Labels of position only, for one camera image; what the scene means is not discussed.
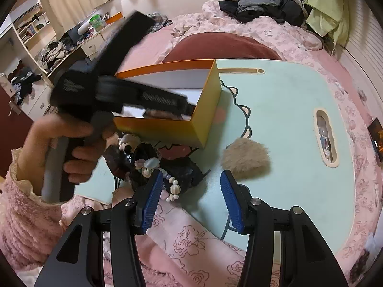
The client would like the beaded charm keychain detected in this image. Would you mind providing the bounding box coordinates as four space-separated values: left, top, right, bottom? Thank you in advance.
130 157 182 205

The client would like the beige furry pouch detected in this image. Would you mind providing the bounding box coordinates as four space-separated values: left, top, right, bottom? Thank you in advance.
221 137 271 180

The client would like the black patterned cloth pouch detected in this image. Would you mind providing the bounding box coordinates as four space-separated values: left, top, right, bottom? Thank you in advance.
124 143 210 195

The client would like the small cartoon figurine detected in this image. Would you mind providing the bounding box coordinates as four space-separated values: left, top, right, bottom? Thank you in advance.
118 133 141 155

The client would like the pink fuzzy sleeve forearm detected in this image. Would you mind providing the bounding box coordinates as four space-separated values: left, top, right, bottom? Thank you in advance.
1 148 84 272

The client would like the person's left hand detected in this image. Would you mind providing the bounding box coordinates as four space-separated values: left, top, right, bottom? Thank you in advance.
17 113 116 196

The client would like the white desk with drawer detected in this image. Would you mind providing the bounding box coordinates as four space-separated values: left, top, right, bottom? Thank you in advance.
1 14 123 121

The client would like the pink floral blanket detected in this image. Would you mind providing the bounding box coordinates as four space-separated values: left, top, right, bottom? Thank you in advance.
155 0 382 283

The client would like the mint green lap table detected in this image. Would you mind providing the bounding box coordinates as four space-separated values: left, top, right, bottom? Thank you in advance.
74 58 357 255

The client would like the patterned clothes heap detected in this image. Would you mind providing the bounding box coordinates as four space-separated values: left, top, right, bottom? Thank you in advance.
147 12 173 33

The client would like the orange cardboard box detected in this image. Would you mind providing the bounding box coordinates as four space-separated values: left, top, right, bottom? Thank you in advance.
115 59 221 148

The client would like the dark red pillow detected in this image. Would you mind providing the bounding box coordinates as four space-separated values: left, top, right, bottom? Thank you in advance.
162 33 282 63

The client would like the small digital clock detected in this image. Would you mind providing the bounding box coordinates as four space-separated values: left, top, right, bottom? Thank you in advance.
367 118 383 163

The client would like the pile of dark clothes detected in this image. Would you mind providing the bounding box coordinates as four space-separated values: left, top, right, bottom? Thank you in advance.
219 0 311 27

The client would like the light green hanging garment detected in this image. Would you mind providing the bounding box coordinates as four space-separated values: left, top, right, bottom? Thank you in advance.
303 0 350 47

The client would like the black cable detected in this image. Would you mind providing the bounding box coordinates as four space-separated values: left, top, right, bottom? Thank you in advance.
219 166 240 241

